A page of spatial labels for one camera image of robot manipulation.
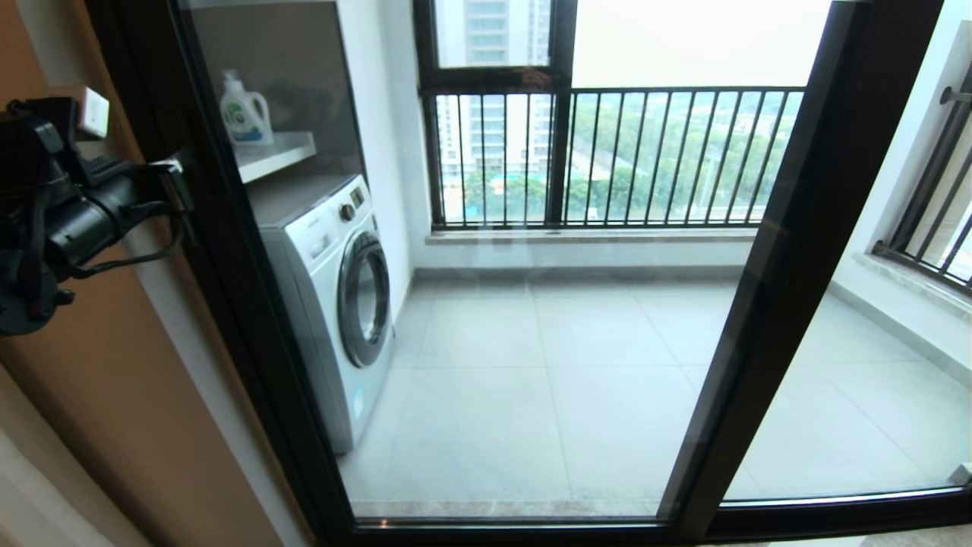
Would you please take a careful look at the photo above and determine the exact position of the white shelf board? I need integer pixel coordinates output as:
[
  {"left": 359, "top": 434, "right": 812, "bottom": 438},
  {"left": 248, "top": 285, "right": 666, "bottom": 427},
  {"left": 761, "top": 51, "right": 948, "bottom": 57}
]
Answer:
[{"left": 237, "top": 131, "right": 318, "bottom": 185}]

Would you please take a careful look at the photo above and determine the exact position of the dark brown cabinet panel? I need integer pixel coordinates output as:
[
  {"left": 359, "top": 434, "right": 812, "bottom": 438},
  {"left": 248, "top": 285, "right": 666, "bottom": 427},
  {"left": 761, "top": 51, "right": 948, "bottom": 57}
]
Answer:
[{"left": 182, "top": 0, "right": 367, "bottom": 183}]

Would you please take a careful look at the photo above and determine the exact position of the glass sliding door with handle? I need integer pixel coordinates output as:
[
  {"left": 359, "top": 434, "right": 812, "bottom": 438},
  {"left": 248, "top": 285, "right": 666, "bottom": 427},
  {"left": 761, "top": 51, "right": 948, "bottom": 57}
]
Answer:
[{"left": 84, "top": 0, "right": 946, "bottom": 547}]

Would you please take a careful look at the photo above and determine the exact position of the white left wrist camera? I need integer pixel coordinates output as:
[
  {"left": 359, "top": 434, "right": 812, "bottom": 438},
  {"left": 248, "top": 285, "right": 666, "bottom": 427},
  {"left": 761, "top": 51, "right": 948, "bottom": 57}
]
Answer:
[{"left": 74, "top": 87, "right": 112, "bottom": 141}]

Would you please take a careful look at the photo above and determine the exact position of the long stone window sill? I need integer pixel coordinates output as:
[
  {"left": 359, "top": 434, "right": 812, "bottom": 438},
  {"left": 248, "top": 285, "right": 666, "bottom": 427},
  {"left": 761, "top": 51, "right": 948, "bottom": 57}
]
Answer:
[{"left": 424, "top": 226, "right": 760, "bottom": 245}]

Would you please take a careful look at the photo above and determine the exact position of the white detergent bottle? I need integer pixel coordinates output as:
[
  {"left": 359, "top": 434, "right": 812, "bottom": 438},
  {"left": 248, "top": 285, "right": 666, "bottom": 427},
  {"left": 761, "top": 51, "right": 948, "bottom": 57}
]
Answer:
[{"left": 219, "top": 70, "right": 276, "bottom": 147}]

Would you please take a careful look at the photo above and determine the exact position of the black framed glass door panel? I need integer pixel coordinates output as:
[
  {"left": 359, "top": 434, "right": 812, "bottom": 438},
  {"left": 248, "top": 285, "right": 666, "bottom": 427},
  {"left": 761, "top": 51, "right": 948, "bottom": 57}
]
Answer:
[{"left": 702, "top": 0, "right": 972, "bottom": 542}]

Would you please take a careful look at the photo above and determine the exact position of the black window frame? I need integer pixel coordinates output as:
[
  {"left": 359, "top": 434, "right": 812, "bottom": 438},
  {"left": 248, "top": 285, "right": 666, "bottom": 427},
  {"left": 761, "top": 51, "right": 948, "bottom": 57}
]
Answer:
[{"left": 412, "top": 0, "right": 579, "bottom": 230}]

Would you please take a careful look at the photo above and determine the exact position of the black balcony railing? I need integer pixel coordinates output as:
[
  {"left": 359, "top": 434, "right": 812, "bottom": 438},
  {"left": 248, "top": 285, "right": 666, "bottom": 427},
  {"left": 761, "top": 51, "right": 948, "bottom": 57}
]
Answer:
[{"left": 420, "top": 85, "right": 807, "bottom": 230}]

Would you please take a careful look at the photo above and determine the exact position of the thin black left camera cable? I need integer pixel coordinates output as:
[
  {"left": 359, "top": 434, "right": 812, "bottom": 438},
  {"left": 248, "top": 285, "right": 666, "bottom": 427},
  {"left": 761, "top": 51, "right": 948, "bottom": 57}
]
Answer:
[{"left": 70, "top": 204, "right": 188, "bottom": 279}]

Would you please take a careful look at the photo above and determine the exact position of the short stone window sill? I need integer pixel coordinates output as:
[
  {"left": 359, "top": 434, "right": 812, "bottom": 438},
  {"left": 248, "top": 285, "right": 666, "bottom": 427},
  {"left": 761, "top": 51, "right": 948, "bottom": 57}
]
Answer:
[{"left": 852, "top": 251, "right": 972, "bottom": 324}]

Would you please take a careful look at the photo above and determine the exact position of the silver front-load washing machine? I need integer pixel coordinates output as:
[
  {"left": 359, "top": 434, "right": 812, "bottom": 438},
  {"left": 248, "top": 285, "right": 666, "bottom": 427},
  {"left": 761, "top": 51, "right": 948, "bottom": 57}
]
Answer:
[{"left": 254, "top": 173, "right": 396, "bottom": 455}]

